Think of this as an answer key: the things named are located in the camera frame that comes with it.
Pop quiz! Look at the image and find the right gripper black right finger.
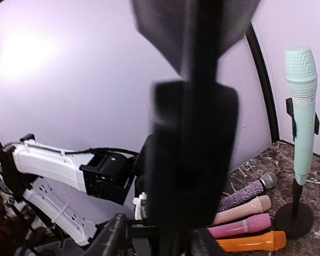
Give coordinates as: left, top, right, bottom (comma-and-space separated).
189, 228, 226, 256

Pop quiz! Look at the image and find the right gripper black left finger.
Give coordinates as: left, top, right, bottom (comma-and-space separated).
81, 213, 127, 256

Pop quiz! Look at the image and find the pink microphone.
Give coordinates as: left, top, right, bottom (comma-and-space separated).
208, 213, 271, 239

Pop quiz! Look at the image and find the cream white microphone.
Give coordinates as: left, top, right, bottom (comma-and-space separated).
212, 195, 271, 226

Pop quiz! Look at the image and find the orange microphone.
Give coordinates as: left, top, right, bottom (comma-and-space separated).
216, 231, 287, 253

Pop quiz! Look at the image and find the glitter microphone with silver grille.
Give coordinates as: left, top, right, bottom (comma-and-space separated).
218, 172, 277, 212

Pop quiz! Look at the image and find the black stand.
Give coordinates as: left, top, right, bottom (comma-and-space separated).
131, 1, 259, 255
274, 98, 319, 239

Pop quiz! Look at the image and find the mint green microphone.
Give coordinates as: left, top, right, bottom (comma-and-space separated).
284, 46, 318, 186

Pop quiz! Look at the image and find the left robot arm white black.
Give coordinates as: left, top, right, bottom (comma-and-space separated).
0, 133, 145, 247

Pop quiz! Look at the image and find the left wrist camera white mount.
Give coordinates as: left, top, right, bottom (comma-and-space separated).
132, 192, 147, 220

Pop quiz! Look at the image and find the left black corner post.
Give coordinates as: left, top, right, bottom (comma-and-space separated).
245, 23, 279, 143

